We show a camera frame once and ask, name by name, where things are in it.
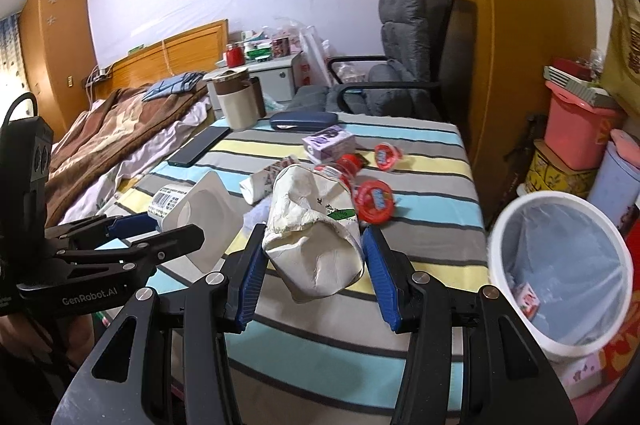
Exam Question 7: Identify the white printed paper packet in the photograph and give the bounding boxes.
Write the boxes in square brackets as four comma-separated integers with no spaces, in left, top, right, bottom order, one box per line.
[240,162,296,206]

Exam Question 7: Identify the gold paper bag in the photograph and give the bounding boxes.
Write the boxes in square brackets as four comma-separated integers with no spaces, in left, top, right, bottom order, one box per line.
[600,0,640,106]

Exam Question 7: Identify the dark blue glasses case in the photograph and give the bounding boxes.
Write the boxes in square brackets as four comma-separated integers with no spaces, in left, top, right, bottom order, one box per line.
[270,110,338,131]

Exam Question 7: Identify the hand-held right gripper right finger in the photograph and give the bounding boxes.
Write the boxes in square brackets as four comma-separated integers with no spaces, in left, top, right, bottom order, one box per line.
[361,226,576,425]

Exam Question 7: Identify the black smartphone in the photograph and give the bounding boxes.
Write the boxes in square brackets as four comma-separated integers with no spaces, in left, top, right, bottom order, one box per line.
[167,126,232,168]

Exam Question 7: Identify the blue patterned curtain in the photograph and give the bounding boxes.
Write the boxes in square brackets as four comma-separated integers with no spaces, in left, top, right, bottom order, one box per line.
[0,15,26,78]

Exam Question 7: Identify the white plastic bag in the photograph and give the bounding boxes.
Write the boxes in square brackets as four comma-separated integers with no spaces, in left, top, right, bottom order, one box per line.
[295,25,333,93]

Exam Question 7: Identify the wooden wardrobe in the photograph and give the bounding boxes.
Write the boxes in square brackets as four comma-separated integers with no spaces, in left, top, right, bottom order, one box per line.
[400,0,601,226]

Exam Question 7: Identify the brown blanket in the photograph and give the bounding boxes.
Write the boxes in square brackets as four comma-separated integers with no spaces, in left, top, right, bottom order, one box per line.
[45,80,211,226]

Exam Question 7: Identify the lavender fluffy cloth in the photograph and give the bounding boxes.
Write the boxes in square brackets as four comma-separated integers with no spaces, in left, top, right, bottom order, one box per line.
[242,200,275,236]

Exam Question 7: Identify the black office chair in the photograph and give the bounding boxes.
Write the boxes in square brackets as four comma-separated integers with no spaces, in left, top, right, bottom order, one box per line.
[327,0,461,121]

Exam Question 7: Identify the tall wooden cabinet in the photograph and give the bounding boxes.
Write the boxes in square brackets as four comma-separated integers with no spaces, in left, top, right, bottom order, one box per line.
[17,0,98,141]

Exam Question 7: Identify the lavender bucket with pink lid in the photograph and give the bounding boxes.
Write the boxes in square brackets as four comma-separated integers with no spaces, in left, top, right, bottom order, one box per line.
[587,129,640,236]

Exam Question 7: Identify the grey tray stack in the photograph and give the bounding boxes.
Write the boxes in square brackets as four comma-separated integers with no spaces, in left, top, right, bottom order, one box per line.
[544,65,621,101]

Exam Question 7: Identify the blue folded cloth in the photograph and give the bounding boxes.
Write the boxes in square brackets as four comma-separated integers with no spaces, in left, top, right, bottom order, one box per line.
[141,72,206,102]

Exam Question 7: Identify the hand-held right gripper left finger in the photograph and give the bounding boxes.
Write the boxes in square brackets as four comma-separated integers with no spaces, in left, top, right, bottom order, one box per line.
[50,222,268,425]

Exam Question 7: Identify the grey office chair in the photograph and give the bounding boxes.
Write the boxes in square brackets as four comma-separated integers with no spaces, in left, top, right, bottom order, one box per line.
[295,0,441,121]

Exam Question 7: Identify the white trash bin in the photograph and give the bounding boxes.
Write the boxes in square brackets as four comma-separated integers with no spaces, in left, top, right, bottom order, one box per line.
[487,191,635,361]

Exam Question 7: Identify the red lid jelly cup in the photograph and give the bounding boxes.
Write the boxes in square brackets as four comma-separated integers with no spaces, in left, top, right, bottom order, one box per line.
[374,143,416,171]
[354,179,401,226]

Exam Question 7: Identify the clear bottle with red label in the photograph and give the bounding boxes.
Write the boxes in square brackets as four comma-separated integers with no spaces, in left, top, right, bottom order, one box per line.
[312,154,368,211]

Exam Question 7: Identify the striped tablecloth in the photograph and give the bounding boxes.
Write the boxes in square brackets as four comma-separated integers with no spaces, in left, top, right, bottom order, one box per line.
[95,112,491,411]

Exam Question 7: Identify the wooden bed headboard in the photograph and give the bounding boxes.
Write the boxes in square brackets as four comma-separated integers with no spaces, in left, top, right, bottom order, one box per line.
[107,19,230,98]

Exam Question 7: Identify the beige and brown jug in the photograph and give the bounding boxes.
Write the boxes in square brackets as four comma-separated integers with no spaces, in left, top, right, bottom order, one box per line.
[206,68,267,131]

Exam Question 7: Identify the white nightstand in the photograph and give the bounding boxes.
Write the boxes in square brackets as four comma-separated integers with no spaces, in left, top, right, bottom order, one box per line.
[202,50,303,106]

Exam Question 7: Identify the white paper cup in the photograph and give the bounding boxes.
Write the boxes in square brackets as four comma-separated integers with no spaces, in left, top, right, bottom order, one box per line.
[261,162,366,303]

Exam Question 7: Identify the yellow patterned box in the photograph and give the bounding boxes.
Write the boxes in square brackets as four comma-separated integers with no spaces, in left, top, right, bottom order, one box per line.
[525,140,601,201]

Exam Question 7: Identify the small red printed carton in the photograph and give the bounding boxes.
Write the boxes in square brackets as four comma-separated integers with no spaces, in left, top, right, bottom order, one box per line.
[515,282,543,321]

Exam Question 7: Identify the pink plastic bin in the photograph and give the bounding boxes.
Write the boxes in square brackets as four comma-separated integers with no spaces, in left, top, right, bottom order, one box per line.
[544,80,626,171]

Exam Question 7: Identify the white bed sheet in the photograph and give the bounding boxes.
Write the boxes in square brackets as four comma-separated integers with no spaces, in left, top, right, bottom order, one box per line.
[50,98,221,226]

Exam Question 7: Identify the person's left hand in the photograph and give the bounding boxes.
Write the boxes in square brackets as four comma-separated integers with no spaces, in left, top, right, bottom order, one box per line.
[0,312,96,376]

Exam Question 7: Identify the small purple box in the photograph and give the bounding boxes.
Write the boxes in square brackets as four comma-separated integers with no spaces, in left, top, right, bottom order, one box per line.
[301,128,357,165]

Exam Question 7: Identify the white tub with barcode label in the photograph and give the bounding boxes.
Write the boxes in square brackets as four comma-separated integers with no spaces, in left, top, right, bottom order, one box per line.
[147,170,245,275]

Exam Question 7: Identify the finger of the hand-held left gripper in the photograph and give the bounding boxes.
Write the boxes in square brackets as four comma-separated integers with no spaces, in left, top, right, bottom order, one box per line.
[44,214,160,242]
[50,224,206,278]

